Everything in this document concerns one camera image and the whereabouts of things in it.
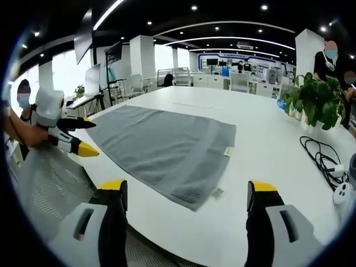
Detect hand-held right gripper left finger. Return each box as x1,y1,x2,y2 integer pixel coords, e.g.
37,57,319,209
48,179,129,267

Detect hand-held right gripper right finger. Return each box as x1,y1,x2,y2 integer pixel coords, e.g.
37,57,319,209
244,180,325,267

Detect grey towel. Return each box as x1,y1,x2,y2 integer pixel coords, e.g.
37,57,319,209
87,105,238,213

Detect person's left hand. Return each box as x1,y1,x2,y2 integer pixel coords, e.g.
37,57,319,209
25,123,54,147

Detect white side desk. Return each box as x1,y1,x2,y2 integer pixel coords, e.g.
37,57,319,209
66,93,108,118

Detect grey mesh office chair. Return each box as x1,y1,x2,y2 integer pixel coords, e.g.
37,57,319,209
15,146,96,240

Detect white board panel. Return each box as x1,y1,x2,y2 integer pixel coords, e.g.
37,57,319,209
84,63,102,97

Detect white table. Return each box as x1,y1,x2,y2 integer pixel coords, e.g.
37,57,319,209
65,85,356,267

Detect white office chair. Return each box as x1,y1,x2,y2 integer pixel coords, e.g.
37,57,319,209
172,67,193,87
130,73,146,96
230,72,251,93

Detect hanging monitor screen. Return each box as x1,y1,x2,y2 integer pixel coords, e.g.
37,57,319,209
73,7,94,66

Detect screen on black stand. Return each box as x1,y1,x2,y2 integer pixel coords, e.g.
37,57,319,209
103,42,123,106

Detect white power plug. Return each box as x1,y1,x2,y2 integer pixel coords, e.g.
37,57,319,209
329,164,346,178

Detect grey device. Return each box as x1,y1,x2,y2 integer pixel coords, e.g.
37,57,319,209
348,154,356,190

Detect green potted plant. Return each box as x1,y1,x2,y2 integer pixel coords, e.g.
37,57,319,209
280,71,347,131

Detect black cable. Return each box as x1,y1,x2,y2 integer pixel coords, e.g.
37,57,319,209
299,135,349,192

